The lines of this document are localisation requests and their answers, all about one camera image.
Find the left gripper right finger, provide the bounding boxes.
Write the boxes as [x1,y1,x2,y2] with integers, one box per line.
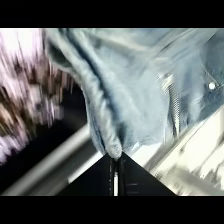
[117,151,177,197]

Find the blue denim jeans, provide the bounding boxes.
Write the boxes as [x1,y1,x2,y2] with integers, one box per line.
[42,28,224,160]

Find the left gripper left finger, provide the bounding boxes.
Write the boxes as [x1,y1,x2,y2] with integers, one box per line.
[57,152,116,197]

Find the silver frame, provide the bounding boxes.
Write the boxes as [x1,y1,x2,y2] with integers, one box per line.
[1,125,104,197]

